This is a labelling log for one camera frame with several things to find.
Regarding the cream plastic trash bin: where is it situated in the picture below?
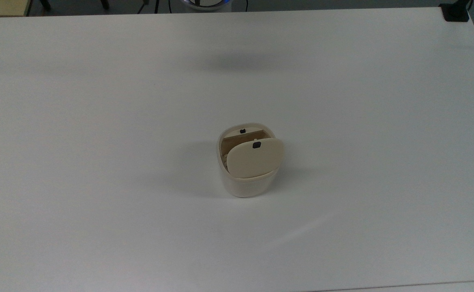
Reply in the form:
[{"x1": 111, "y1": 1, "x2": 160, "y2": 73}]
[{"x1": 217, "y1": 122, "x2": 280, "y2": 198}]

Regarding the black table corner clamp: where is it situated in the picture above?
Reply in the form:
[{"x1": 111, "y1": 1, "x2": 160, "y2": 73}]
[{"x1": 439, "y1": 3, "x2": 470, "y2": 22}]

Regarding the beige wooden board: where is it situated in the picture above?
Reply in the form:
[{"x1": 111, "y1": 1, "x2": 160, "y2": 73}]
[{"x1": 0, "y1": 0, "x2": 33, "y2": 17}]

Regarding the cream oval bin lid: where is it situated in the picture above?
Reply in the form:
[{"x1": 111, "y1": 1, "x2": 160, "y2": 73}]
[{"x1": 225, "y1": 137, "x2": 285, "y2": 179}]

